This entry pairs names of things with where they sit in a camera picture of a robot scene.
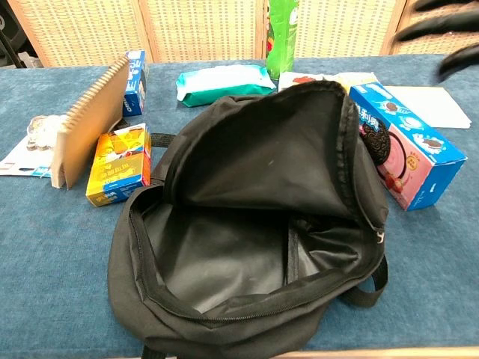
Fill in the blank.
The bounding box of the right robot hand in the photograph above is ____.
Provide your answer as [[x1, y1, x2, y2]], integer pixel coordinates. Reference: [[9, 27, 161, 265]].
[[394, 0, 479, 82]]

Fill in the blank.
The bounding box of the black fabric backpack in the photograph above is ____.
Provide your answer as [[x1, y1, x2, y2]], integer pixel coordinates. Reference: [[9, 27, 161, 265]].
[[107, 79, 390, 359]]

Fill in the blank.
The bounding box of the kraft spiral notebook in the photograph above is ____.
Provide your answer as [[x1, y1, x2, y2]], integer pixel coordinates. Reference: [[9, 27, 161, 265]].
[[50, 55, 130, 191]]

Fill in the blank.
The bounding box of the white yellow notepad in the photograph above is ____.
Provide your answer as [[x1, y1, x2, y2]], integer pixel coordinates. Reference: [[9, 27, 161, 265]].
[[383, 85, 472, 130]]

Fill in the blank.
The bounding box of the orange snack packet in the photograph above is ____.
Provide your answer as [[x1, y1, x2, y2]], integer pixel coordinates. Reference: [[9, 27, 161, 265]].
[[332, 71, 379, 94]]

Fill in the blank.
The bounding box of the large blue pink Oreo box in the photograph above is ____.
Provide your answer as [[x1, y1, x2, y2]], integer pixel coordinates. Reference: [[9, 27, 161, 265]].
[[347, 81, 468, 212]]

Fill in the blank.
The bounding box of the white red snack packet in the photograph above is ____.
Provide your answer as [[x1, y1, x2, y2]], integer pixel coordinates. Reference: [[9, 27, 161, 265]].
[[278, 71, 325, 93]]

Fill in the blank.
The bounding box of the green chips can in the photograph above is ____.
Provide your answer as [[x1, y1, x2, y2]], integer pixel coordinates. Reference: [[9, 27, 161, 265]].
[[264, 0, 300, 82]]

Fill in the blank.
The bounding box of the green wet wipes pack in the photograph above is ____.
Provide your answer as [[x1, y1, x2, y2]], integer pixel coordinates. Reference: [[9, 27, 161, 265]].
[[175, 64, 277, 108]]

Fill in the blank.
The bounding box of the wicker folding screen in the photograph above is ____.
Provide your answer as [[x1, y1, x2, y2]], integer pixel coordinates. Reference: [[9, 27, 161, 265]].
[[7, 0, 479, 68]]

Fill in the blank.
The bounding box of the slim blue Oreo box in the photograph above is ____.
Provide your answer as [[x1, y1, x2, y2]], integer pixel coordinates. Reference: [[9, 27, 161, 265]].
[[122, 49, 147, 117]]

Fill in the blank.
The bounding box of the yellow cookie box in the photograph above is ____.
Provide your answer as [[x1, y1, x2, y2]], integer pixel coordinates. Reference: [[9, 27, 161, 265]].
[[85, 123, 153, 209]]

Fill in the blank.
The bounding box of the blue table cloth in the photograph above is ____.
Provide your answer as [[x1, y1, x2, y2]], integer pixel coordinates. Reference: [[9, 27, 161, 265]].
[[0, 52, 479, 351]]

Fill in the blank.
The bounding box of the black tripod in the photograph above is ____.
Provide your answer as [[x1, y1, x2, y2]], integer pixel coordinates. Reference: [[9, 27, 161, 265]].
[[0, 28, 28, 70]]

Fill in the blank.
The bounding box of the correction tape blister pack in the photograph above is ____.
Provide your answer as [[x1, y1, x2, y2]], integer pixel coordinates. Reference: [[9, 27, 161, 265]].
[[0, 114, 70, 179]]

